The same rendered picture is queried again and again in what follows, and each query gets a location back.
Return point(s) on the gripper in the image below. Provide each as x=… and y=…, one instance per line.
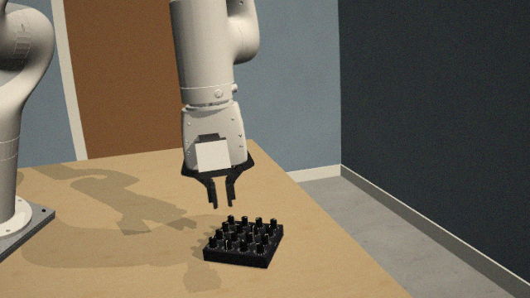
x=226, y=120

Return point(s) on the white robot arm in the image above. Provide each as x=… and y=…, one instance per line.
x=207, y=42

